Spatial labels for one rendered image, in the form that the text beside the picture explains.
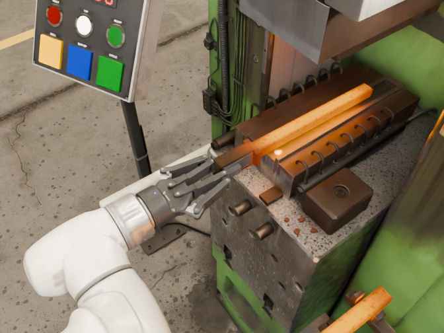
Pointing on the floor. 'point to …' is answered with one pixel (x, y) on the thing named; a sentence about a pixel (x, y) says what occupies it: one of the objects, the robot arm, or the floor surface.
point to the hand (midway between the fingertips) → (234, 160)
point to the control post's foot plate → (163, 237)
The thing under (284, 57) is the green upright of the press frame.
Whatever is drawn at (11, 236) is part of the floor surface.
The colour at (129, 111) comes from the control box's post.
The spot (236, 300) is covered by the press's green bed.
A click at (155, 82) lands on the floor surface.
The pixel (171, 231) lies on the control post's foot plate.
